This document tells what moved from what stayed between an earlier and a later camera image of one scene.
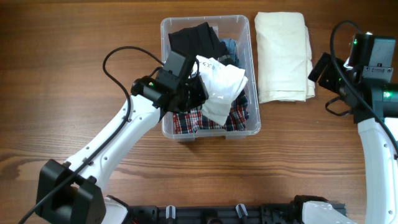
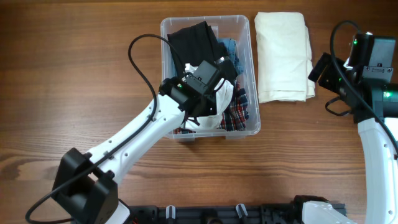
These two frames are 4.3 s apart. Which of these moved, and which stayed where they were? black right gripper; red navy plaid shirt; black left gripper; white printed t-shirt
Moved: black left gripper; white printed t-shirt
Stayed: black right gripper; red navy plaid shirt
